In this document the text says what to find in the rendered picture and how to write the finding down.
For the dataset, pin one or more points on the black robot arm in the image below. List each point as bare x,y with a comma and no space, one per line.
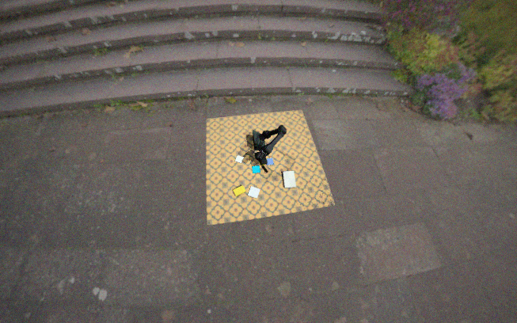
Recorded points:
266,150

